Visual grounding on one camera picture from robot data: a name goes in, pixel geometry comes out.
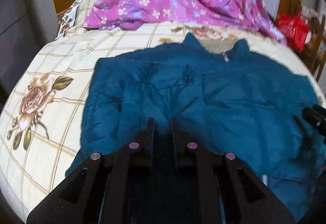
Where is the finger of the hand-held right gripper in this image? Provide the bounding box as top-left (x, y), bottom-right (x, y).
top-left (302, 108), bottom-right (326, 138)
top-left (313, 103), bottom-right (326, 116)

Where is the red shopping bag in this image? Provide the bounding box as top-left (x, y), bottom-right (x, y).
top-left (276, 12), bottom-right (311, 53)

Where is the bed with checked floral sheet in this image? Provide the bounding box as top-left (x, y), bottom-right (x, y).
top-left (0, 0), bottom-right (326, 198)

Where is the grey refrigerator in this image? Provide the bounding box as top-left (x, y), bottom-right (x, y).
top-left (0, 0), bottom-right (59, 47)

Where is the teal puffer jacket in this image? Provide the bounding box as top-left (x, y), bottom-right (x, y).
top-left (65, 32), bottom-right (326, 223)

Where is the wooden chair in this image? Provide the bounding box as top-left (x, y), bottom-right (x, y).
top-left (304, 1), bottom-right (326, 83)

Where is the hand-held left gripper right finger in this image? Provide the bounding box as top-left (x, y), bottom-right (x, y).
top-left (170, 117), bottom-right (296, 224)

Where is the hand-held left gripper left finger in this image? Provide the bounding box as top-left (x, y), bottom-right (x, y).
top-left (26, 117), bottom-right (156, 224)

